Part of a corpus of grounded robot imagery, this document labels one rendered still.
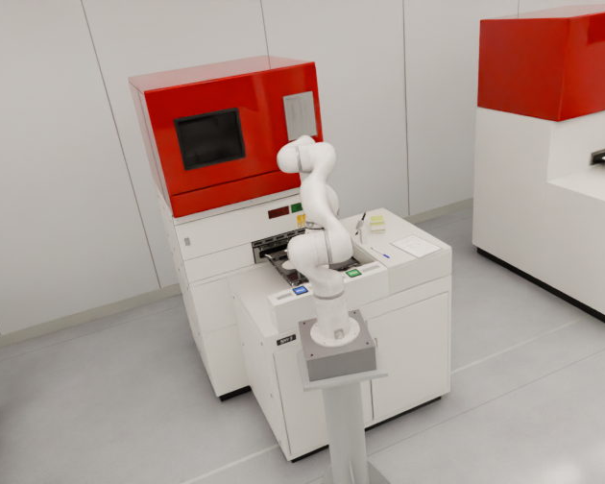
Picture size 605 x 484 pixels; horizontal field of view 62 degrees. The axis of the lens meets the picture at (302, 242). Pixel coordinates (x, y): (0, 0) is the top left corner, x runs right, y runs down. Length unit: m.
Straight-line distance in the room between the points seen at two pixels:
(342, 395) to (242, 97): 1.38
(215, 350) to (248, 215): 0.79
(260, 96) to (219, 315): 1.17
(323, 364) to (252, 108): 1.22
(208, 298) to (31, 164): 1.77
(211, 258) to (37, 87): 1.82
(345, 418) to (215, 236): 1.10
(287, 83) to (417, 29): 2.34
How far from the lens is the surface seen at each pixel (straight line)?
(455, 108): 5.01
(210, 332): 2.85
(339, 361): 1.90
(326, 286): 1.80
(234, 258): 2.68
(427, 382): 2.83
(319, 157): 1.93
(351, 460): 2.34
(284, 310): 2.15
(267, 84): 2.46
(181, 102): 2.36
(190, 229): 2.56
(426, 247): 2.46
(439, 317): 2.62
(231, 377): 3.05
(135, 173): 3.98
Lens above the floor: 2.08
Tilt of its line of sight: 25 degrees down
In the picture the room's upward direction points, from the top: 7 degrees counter-clockwise
